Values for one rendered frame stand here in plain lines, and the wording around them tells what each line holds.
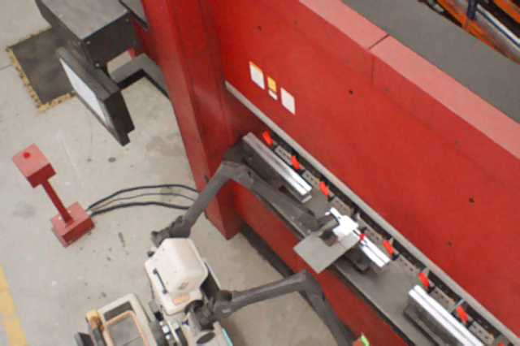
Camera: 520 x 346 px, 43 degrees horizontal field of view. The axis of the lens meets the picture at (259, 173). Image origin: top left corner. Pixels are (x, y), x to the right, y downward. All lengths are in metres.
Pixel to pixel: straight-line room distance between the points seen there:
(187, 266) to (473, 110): 1.36
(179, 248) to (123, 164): 2.15
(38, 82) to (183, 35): 2.84
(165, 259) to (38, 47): 3.46
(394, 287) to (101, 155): 2.59
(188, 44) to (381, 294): 1.47
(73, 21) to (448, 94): 1.65
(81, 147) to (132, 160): 0.42
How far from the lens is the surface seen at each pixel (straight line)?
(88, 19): 2.98
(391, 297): 3.23
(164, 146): 4.93
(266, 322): 4.13
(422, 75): 2.08
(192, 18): 2.97
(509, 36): 4.49
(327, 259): 3.17
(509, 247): 2.29
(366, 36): 2.19
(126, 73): 3.76
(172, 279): 2.81
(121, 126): 3.28
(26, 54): 5.96
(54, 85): 5.60
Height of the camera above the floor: 3.81
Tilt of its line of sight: 55 degrees down
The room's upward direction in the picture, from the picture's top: 9 degrees counter-clockwise
